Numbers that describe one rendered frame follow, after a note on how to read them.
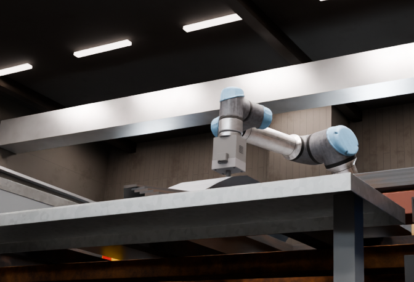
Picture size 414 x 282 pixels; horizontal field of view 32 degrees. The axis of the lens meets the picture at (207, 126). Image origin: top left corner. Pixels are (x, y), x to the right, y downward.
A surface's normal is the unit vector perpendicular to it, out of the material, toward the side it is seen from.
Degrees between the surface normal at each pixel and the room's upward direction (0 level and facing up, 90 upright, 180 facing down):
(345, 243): 90
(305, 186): 90
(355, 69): 90
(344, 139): 82
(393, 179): 90
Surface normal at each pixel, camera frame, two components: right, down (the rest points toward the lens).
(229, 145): -0.53, -0.32
